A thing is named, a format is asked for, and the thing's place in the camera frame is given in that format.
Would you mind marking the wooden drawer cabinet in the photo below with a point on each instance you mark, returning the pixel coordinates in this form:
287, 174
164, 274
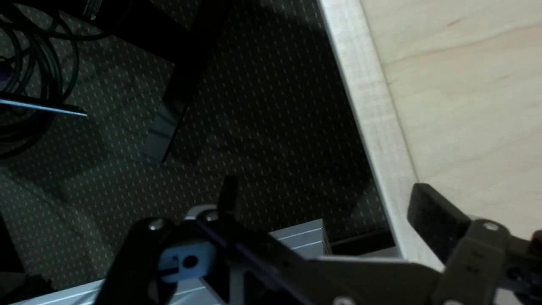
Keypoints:
447, 91

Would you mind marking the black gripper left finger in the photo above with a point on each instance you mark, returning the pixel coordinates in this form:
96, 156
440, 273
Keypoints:
243, 266

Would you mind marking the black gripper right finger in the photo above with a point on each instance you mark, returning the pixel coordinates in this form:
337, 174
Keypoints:
480, 256

